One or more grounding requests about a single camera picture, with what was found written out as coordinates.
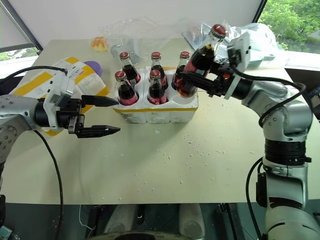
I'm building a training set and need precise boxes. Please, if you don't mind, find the purple round object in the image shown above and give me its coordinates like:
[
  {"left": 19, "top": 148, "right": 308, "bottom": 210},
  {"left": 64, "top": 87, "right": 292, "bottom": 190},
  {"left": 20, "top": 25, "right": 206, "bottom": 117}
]
[{"left": 83, "top": 61, "right": 104, "bottom": 79}]

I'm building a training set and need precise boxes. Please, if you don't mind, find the black arm hanging cable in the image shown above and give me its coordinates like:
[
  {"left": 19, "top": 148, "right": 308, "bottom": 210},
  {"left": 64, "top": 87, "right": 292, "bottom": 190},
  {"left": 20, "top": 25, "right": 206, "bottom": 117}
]
[
  {"left": 245, "top": 156, "right": 264, "bottom": 240},
  {"left": 31, "top": 126, "right": 65, "bottom": 240}
]

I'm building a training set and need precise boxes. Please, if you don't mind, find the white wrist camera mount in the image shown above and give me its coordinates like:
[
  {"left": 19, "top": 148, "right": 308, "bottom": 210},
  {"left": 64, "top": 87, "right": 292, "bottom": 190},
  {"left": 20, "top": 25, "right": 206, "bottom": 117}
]
[
  {"left": 223, "top": 31, "right": 252, "bottom": 101},
  {"left": 42, "top": 72, "right": 76, "bottom": 133}
]

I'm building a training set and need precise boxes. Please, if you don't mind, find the small teal box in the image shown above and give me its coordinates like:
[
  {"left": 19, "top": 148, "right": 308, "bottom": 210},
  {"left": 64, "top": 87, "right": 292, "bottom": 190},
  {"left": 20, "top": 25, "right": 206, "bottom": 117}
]
[{"left": 0, "top": 224, "right": 12, "bottom": 240}]

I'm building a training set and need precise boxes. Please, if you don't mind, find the black window frame bar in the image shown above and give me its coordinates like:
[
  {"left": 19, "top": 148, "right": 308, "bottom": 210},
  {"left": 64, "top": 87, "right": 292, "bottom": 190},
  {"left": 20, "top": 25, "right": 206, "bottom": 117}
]
[
  {"left": 250, "top": 0, "right": 269, "bottom": 24},
  {"left": 0, "top": 0, "right": 43, "bottom": 51}
]

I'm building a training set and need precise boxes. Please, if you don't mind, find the black right arm hanging cable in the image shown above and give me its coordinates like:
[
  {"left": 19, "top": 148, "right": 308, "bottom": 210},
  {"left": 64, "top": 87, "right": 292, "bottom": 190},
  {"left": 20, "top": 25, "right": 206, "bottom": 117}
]
[{"left": 245, "top": 156, "right": 264, "bottom": 240}]

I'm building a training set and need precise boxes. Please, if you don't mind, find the clear plastic bag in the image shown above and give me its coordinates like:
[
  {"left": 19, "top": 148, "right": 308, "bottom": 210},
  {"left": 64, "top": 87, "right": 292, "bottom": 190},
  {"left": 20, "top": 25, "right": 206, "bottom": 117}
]
[{"left": 98, "top": 16, "right": 196, "bottom": 66}]

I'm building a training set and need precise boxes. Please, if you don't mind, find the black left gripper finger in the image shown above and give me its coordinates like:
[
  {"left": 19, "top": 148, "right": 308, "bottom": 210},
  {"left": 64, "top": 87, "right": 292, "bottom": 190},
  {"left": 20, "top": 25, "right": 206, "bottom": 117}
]
[
  {"left": 75, "top": 125, "right": 122, "bottom": 139},
  {"left": 81, "top": 94, "right": 120, "bottom": 109}
]

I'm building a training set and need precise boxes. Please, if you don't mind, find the grey rounded robot foot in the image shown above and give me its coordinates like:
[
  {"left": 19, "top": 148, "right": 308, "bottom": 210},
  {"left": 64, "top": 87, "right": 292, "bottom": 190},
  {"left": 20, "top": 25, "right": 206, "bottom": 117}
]
[
  {"left": 103, "top": 204, "right": 138, "bottom": 236},
  {"left": 178, "top": 203, "right": 207, "bottom": 240}
]

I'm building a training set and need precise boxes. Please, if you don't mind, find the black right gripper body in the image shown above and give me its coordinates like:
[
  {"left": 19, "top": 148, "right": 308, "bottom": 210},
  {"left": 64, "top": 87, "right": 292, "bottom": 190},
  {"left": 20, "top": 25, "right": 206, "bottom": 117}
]
[{"left": 206, "top": 62, "right": 238, "bottom": 98}]

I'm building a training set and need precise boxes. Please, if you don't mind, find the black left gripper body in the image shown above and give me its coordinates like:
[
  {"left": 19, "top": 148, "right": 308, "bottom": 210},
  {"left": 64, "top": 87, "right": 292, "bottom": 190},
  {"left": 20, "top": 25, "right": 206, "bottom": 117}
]
[{"left": 56, "top": 98, "right": 86, "bottom": 138}]

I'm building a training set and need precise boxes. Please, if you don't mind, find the dark brown side table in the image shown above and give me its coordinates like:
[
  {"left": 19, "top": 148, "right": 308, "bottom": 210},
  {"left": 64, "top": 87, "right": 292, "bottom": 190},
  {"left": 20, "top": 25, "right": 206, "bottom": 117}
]
[{"left": 284, "top": 67, "right": 320, "bottom": 101}]

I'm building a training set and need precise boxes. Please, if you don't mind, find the bread roll in wrap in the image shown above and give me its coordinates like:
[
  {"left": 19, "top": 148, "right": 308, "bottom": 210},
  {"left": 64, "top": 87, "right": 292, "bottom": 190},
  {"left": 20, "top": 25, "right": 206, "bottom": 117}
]
[{"left": 90, "top": 36, "right": 109, "bottom": 53}]

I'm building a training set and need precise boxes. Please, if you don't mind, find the thin white cable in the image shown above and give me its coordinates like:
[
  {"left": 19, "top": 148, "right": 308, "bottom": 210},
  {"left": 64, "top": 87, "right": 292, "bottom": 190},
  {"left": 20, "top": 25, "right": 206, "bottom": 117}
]
[{"left": 79, "top": 204, "right": 94, "bottom": 231}]

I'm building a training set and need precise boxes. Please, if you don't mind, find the black left arm hanging cable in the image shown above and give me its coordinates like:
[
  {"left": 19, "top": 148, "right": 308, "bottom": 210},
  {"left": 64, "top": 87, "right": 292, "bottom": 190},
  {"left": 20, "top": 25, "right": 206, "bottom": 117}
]
[{"left": 31, "top": 126, "right": 65, "bottom": 240}]

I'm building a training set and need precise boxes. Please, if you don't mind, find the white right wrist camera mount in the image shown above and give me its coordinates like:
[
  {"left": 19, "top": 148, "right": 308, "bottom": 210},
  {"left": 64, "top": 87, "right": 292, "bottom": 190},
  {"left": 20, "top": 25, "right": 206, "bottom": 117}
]
[{"left": 223, "top": 31, "right": 252, "bottom": 101}]

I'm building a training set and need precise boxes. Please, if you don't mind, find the white foam crate yellow tape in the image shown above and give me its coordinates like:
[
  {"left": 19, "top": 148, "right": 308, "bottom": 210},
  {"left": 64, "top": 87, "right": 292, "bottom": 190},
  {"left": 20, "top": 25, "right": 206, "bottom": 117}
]
[{"left": 111, "top": 65, "right": 200, "bottom": 125}]

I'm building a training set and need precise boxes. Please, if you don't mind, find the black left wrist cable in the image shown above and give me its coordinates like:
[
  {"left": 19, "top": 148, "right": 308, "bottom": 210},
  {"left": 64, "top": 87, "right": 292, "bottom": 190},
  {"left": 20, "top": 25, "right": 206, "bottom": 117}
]
[{"left": 0, "top": 65, "right": 69, "bottom": 85}]

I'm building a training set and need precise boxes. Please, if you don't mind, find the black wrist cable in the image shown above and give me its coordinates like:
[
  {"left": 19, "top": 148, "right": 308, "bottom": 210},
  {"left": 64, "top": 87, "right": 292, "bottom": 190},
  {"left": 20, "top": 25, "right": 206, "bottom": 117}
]
[
  {"left": 0, "top": 65, "right": 69, "bottom": 85},
  {"left": 231, "top": 66, "right": 307, "bottom": 127}
]

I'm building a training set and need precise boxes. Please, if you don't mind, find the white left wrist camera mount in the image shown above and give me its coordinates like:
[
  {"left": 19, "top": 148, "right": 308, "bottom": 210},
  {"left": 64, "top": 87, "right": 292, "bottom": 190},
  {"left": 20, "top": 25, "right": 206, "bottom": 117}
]
[{"left": 42, "top": 72, "right": 76, "bottom": 133}]

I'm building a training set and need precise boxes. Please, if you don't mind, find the glass cola bottle red cap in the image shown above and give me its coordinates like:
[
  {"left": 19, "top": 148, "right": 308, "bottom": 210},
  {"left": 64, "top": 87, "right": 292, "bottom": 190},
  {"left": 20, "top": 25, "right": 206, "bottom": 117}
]
[
  {"left": 173, "top": 24, "right": 229, "bottom": 98},
  {"left": 147, "top": 69, "right": 168, "bottom": 106},
  {"left": 150, "top": 51, "right": 169, "bottom": 89},
  {"left": 114, "top": 70, "right": 140, "bottom": 106},
  {"left": 171, "top": 51, "right": 191, "bottom": 91},
  {"left": 119, "top": 51, "right": 142, "bottom": 86}
]

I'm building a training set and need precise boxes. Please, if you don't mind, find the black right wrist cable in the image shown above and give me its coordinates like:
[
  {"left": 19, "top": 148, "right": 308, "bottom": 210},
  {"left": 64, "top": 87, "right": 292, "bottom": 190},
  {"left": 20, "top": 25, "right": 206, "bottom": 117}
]
[{"left": 231, "top": 66, "right": 307, "bottom": 127}]

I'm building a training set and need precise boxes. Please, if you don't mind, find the white plastic bag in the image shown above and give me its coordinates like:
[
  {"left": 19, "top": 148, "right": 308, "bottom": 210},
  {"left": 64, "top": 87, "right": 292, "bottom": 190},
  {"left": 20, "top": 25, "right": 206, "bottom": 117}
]
[{"left": 224, "top": 22, "right": 287, "bottom": 69}]

